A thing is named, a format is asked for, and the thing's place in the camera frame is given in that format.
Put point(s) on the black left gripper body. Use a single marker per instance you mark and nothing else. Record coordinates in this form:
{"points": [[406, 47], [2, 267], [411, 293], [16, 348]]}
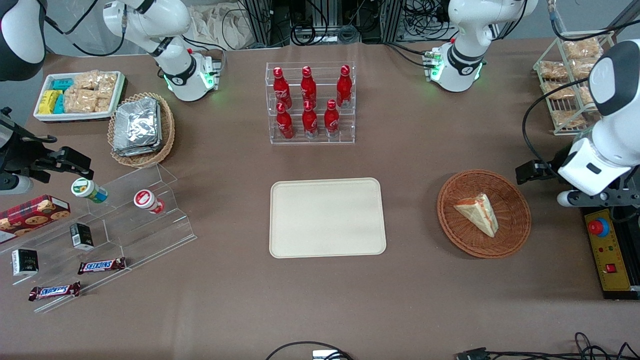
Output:
{"points": [[551, 166]]}

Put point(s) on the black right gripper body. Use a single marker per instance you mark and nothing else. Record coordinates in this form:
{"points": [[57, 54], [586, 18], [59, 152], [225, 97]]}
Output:
{"points": [[21, 153]]}

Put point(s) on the triangular sandwich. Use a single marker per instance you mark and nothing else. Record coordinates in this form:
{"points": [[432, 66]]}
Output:
{"points": [[479, 214]]}

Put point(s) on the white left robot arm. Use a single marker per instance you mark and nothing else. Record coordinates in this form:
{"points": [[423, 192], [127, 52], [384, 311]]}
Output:
{"points": [[465, 55]]}

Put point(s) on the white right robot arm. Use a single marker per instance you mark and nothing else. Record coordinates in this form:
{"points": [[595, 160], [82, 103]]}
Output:
{"points": [[177, 70]]}

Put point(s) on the round brown wicker basket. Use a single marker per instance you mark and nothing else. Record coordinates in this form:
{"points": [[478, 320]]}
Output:
{"points": [[512, 227]]}

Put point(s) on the oval light wicker basket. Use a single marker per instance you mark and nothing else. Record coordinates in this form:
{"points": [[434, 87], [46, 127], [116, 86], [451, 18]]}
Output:
{"points": [[167, 135]]}

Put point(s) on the beige rectangular tray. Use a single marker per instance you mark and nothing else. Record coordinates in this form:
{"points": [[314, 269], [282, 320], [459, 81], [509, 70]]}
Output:
{"points": [[327, 217]]}

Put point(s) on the green lid yogurt cup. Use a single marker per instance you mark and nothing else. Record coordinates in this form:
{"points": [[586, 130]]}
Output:
{"points": [[86, 189]]}

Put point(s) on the fried snack bag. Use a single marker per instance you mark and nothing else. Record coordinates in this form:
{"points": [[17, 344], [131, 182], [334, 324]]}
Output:
{"points": [[560, 91], [569, 119], [582, 49], [554, 70], [582, 69], [586, 95]]}

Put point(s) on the red cookie box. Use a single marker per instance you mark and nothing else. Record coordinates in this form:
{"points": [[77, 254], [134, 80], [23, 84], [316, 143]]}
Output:
{"points": [[30, 215]]}

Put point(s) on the white rectangular snack bin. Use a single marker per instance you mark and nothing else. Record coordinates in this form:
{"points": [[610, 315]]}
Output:
{"points": [[107, 116]]}

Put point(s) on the teal snack packet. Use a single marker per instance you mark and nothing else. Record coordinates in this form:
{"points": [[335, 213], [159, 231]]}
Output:
{"points": [[62, 84], [59, 104]]}

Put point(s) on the yellow snack packet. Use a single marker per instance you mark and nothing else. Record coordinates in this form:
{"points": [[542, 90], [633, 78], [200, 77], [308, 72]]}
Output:
{"points": [[48, 102]]}

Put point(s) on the rice cracker snack bag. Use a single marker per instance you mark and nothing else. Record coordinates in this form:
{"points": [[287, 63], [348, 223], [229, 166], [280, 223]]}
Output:
{"points": [[107, 85], [103, 105], [80, 101], [86, 80]]}

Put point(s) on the silver foil packet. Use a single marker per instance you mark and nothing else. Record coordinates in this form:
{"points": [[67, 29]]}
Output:
{"points": [[135, 152], [136, 122]]}

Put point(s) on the small black box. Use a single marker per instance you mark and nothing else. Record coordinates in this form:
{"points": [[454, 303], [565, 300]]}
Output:
{"points": [[25, 262], [81, 236]]}

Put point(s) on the red lid yogurt cup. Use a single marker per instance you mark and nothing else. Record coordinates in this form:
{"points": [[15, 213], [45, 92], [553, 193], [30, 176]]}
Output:
{"points": [[146, 200]]}

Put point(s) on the clear acrylic stepped shelf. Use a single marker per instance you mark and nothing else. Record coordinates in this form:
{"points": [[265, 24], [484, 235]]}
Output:
{"points": [[150, 235]]}

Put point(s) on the yellow emergency stop box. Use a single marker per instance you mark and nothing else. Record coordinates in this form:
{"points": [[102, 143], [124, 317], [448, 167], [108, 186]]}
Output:
{"points": [[612, 255]]}

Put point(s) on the brown snickers bar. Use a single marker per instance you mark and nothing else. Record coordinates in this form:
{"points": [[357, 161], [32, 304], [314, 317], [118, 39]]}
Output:
{"points": [[101, 265], [54, 291]]}

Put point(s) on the red cola bottle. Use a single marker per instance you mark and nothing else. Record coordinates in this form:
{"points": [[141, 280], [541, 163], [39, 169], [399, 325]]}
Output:
{"points": [[308, 87], [285, 122], [331, 120], [281, 90], [344, 87], [310, 121]]}

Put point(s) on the clear acrylic bottle rack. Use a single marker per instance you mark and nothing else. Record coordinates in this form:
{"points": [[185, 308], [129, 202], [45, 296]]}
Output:
{"points": [[320, 141]]}

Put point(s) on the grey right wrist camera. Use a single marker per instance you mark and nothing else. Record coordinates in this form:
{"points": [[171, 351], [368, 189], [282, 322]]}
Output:
{"points": [[14, 185]]}

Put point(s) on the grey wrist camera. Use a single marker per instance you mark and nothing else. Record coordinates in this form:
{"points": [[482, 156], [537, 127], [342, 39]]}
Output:
{"points": [[14, 185], [570, 199]]}

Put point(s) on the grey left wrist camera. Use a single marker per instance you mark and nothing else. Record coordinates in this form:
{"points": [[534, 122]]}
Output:
{"points": [[570, 199]]}

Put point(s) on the aluminium frame post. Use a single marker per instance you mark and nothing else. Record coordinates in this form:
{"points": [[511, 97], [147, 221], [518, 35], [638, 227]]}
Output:
{"points": [[260, 22], [392, 20]]}

